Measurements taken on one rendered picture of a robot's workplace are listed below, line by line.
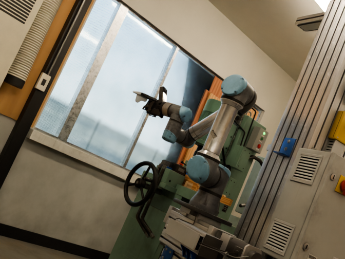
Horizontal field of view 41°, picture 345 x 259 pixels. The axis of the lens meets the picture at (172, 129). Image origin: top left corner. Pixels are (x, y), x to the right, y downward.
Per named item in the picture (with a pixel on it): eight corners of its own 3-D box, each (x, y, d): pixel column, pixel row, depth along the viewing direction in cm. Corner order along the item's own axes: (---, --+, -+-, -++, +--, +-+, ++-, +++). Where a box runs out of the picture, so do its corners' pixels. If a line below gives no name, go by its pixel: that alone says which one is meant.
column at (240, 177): (185, 204, 322) (225, 110, 331) (206, 213, 335) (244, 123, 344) (207, 214, 304) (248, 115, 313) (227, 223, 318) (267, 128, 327)
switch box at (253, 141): (245, 147, 316) (254, 125, 318) (253, 152, 322) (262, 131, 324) (252, 148, 311) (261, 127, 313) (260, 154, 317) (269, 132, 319)
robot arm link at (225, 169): (226, 198, 226) (236, 172, 228) (213, 191, 216) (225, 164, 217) (206, 190, 233) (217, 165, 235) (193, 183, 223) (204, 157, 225)
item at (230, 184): (213, 190, 304) (220, 173, 306) (220, 193, 309) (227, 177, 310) (223, 194, 297) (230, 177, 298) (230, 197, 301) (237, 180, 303)
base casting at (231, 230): (134, 197, 308) (140, 184, 309) (192, 220, 343) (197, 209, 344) (175, 218, 273) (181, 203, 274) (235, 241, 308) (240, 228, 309)
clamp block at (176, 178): (151, 177, 289) (156, 164, 290) (166, 184, 297) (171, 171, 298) (165, 183, 277) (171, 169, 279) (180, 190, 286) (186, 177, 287)
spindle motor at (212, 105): (184, 139, 308) (203, 96, 312) (202, 148, 319) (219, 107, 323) (202, 143, 294) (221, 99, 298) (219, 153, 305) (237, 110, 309)
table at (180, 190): (129, 173, 307) (133, 165, 307) (161, 187, 325) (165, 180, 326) (187, 198, 259) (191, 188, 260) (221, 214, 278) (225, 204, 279)
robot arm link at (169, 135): (180, 147, 236) (189, 128, 237) (169, 140, 227) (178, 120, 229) (169, 143, 241) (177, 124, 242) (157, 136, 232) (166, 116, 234)
